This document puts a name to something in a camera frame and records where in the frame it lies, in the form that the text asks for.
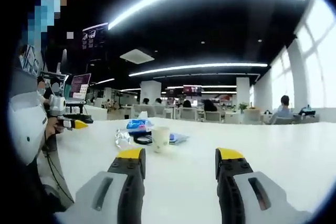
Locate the ceiling air vent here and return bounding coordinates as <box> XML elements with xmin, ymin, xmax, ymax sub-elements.
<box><xmin>119</xmin><ymin>48</ymin><xmax>155</xmax><ymax>65</ymax></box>

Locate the black device cable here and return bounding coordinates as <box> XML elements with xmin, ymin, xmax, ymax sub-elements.
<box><xmin>43</xmin><ymin>129</ymin><xmax>76</xmax><ymax>205</ymax></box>

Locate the person's left hand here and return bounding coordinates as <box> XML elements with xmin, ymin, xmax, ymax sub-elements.
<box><xmin>45</xmin><ymin>116</ymin><xmax>64</xmax><ymax>137</ymax></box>

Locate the white chest-worn device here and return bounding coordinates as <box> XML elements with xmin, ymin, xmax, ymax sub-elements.
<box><xmin>7</xmin><ymin>90</ymin><xmax>48</xmax><ymax>166</ymax></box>

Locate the wall poster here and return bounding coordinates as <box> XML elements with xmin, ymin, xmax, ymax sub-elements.
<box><xmin>17</xmin><ymin>44</ymin><xmax>44</xmax><ymax>76</ymax></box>

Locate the straight ceiling light strip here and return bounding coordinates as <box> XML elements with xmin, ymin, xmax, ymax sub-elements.
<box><xmin>128</xmin><ymin>62</ymin><xmax>269</xmax><ymax>78</ymax></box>

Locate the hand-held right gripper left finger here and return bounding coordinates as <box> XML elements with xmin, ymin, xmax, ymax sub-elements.
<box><xmin>75</xmin><ymin>148</ymin><xmax>146</xmax><ymax>224</ymax></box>

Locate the white tabletop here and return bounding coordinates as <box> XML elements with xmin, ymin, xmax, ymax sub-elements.
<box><xmin>54</xmin><ymin>115</ymin><xmax>336</xmax><ymax>224</ymax></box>

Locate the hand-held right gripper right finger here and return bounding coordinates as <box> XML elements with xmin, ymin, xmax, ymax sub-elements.
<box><xmin>215</xmin><ymin>147</ymin><xmax>313</xmax><ymax>224</ymax></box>

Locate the black round ring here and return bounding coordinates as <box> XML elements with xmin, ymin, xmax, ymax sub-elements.
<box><xmin>133</xmin><ymin>134</ymin><xmax>154</xmax><ymax>146</ymax></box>

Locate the purple monitor screen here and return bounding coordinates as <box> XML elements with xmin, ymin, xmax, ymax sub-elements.
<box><xmin>70</xmin><ymin>72</ymin><xmax>92</xmax><ymax>99</ymax></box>

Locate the black flat device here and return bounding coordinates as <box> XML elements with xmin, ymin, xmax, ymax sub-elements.
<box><xmin>62</xmin><ymin>114</ymin><xmax>94</xmax><ymax>124</ymax></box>

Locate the laptop on stand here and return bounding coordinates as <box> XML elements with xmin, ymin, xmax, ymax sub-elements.
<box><xmin>65</xmin><ymin>95</ymin><xmax>88</xmax><ymax>105</ymax></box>

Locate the white pillar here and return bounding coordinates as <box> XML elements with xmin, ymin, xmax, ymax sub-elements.
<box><xmin>140</xmin><ymin>80</ymin><xmax>162</xmax><ymax>109</ymax></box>
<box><xmin>236</xmin><ymin>77</ymin><xmax>250</xmax><ymax>109</ymax></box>

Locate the clear plastic bag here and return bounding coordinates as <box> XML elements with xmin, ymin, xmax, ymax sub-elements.
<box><xmin>114</xmin><ymin>127</ymin><xmax>132</xmax><ymax>148</ymax></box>

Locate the blue packet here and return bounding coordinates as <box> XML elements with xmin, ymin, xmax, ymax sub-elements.
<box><xmin>169</xmin><ymin>132</ymin><xmax>190</xmax><ymax>146</ymax></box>

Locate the hanging display screen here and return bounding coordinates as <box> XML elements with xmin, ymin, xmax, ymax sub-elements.
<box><xmin>81</xmin><ymin>22</ymin><xmax>109</xmax><ymax>50</ymax></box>

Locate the blue tissue pack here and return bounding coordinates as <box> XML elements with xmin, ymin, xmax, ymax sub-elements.
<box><xmin>125</xmin><ymin>119</ymin><xmax>154</xmax><ymax>134</ymax></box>

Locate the white paper cup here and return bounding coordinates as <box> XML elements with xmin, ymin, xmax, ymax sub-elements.
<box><xmin>151</xmin><ymin>126</ymin><xmax>171</xmax><ymax>154</ymax></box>

